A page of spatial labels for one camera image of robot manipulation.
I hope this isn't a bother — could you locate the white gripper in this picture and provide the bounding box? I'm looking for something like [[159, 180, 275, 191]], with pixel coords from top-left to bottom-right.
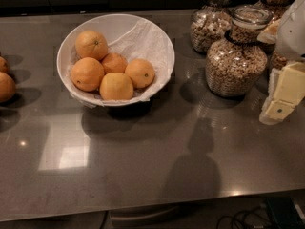
[[257, 0, 305, 125]]

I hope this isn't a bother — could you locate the orange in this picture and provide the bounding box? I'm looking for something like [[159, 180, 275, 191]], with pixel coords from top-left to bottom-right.
[[125, 58, 155, 89], [101, 52, 128, 73], [75, 30, 108, 61], [0, 72, 16, 102], [70, 57, 104, 92], [0, 56, 10, 73], [99, 73, 133, 100]]

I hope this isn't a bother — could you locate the white bowl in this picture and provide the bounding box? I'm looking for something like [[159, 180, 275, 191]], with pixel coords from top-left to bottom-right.
[[56, 13, 176, 108]]

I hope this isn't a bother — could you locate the front cereal glass jar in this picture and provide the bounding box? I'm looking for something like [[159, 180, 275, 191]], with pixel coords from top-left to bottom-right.
[[205, 5, 273, 97]]

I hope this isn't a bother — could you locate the back right cereal jar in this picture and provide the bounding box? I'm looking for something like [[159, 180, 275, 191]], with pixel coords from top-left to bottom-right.
[[256, 0, 290, 71]]

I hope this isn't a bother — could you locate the back left cereal jar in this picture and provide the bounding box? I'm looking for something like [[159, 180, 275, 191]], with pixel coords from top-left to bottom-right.
[[190, 0, 231, 53]]

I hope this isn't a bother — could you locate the white paper liner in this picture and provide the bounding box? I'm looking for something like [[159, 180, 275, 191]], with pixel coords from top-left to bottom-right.
[[66, 17, 174, 109]]

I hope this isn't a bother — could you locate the black power adapter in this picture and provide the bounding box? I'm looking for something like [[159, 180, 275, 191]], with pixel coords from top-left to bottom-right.
[[265, 198, 305, 229]]

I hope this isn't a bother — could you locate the orange top back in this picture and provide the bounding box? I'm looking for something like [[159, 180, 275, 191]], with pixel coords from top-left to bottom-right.
[[75, 30, 108, 61]]

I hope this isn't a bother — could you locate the black cable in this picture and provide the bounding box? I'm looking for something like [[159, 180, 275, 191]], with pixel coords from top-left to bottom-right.
[[216, 206, 271, 229]]

